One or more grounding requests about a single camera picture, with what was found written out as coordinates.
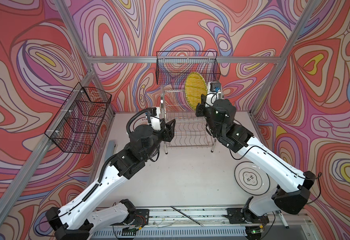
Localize black thin rod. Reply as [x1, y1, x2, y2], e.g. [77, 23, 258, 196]
[170, 206, 204, 227]

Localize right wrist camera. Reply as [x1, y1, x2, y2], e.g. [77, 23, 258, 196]
[208, 82, 222, 99]

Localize black wire basket wall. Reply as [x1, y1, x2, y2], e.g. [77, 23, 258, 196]
[45, 83, 112, 154]
[156, 51, 221, 90]

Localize black wire basket left wall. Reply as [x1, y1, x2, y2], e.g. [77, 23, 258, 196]
[45, 83, 112, 154]

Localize black wire basket back wall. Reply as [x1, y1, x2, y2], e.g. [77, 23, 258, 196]
[156, 51, 221, 90]

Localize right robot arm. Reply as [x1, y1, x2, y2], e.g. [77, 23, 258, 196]
[196, 95, 318, 217]

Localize black marker pen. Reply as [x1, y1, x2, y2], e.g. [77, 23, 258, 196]
[277, 210, 289, 229]

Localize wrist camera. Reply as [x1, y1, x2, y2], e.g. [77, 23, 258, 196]
[208, 82, 222, 99]
[148, 107, 162, 131]

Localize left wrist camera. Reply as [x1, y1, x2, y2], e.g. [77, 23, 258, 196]
[148, 107, 162, 131]

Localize white black-rim plate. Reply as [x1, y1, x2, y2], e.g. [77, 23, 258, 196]
[234, 162, 270, 196]

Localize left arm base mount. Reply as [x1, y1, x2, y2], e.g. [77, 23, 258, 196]
[107, 209, 150, 227]

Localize silver two-tier dish rack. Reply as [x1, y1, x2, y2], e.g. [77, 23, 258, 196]
[161, 85, 216, 155]

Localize orange sunburst plate left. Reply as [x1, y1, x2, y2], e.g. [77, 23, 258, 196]
[131, 116, 149, 131]

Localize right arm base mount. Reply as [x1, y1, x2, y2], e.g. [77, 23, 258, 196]
[224, 208, 269, 226]

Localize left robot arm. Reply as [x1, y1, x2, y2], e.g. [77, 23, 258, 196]
[46, 120, 176, 240]

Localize yellow woven pattern plate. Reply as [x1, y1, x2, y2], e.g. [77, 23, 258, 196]
[184, 72, 207, 111]

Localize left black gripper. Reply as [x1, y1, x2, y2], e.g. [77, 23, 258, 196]
[140, 117, 176, 163]

